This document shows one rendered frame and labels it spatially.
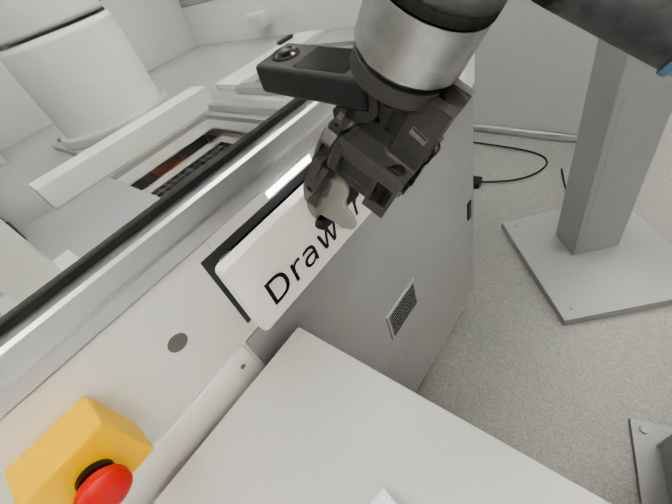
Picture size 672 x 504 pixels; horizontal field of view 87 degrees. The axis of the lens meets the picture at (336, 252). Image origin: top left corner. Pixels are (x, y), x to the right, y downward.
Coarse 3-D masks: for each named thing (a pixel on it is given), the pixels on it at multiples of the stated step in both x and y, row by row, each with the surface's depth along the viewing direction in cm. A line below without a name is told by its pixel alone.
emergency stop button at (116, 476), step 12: (108, 468) 28; (120, 468) 28; (96, 480) 27; (108, 480) 27; (120, 480) 28; (132, 480) 29; (84, 492) 26; (96, 492) 27; (108, 492) 27; (120, 492) 28
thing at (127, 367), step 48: (288, 192) 43; (192, 288) 36; (96, 336) 30; (144, 336) 34; (192, 336) 38; (240, 336) 44; (48, 384) 29; (96, 384) 32; (144, 384) 35; (192, 384) 40; (0, 432) 27; (144, 432) 37; (0, 480) 28
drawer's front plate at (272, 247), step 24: (288, 216) 39; (312, 216) 42; (360, 216) 50; (264, 240) 38; (288, 240) 40; (312, 240) 44; (336, 240) 48; (240, 264) 36; (264, 264) 39; (288, 264) 42; (240, 288) 37; (264, 288) 40; (264, 312) 41
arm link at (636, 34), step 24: (552, 0) 16; (576, 0) 15; (600, 0) 15; (624, 0) 14; (648, 0) 14; (576, 24) 17; (600, 24) 16; (624, 24) 15; (648, 24) 15; (624, 48) 17; (648, 48) 16
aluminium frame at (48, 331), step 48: (240, 144) 38; (288, 144) 42; (192, 192) 34; (240, 192) 37; (144, 240) 31; (192, 240) 35; (48, 288) 28; (96, 288) 29; (144, 288) 32; (0, 336) 27; (48, 336) 27; (0, 384) 26
